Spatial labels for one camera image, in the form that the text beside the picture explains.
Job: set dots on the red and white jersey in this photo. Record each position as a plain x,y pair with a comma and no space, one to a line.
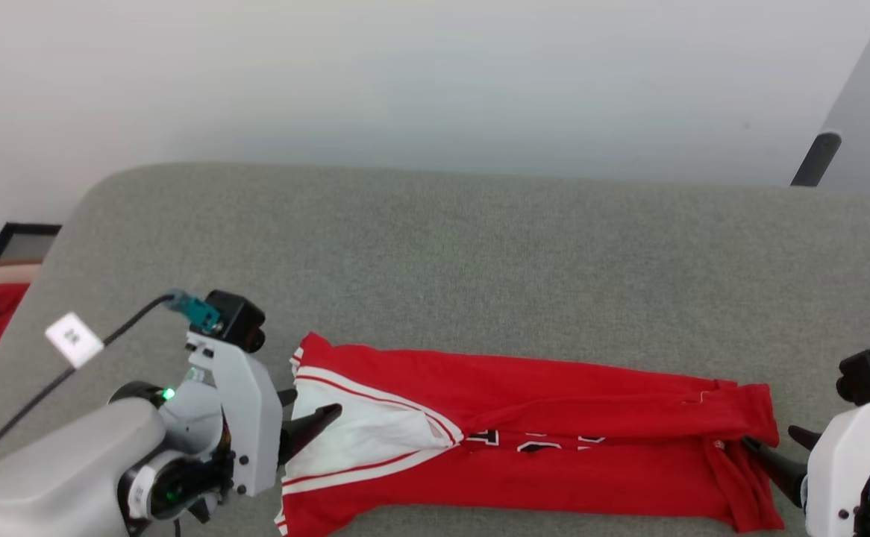
554,395

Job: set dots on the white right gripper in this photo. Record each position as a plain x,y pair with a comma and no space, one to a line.
838,470

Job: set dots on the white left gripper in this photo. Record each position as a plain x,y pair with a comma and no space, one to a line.
252,418

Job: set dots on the dark grey post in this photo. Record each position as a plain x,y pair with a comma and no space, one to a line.
815,160

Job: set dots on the black rectangular frame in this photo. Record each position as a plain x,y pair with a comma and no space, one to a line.
2,242

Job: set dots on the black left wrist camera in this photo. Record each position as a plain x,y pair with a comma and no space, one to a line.
239,321

